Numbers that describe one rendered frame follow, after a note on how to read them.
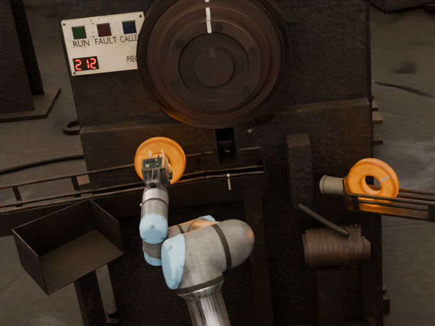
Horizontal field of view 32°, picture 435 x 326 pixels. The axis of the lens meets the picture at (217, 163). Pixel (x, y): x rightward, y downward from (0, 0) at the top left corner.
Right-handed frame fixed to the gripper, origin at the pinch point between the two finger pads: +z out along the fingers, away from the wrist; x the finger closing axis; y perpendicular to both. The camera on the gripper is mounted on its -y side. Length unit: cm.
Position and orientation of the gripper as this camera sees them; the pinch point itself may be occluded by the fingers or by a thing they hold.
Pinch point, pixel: (158, 156)
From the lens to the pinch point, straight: 235.0
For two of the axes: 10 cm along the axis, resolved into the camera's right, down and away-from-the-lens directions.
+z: -0.2, -6.6, 7.5
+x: -9.9, 1.1, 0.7
